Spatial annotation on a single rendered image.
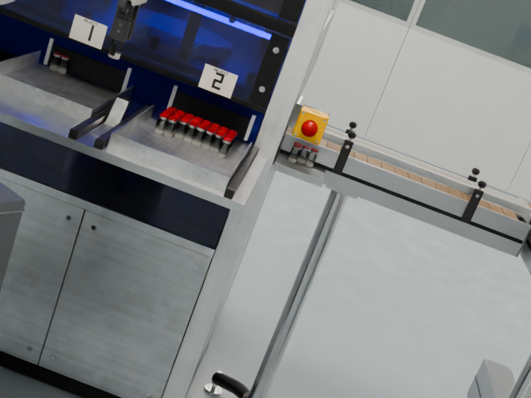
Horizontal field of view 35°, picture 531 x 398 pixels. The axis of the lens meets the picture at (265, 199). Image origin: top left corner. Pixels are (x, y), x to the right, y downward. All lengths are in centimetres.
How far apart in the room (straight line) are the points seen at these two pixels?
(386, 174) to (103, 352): 91
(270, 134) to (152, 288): 53
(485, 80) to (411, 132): 69
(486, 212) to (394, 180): 25
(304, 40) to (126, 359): 99
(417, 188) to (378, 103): 454
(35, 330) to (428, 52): 480
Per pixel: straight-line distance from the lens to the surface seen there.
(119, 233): 222
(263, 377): 247
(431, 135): 678
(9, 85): 194
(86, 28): 213
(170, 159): 173
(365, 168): 219
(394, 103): 671
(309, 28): 202
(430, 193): 221
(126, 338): 233
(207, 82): 207
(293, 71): 204
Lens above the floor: 142
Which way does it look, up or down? 18 degrees down
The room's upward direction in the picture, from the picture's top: 21 degrees clockwise
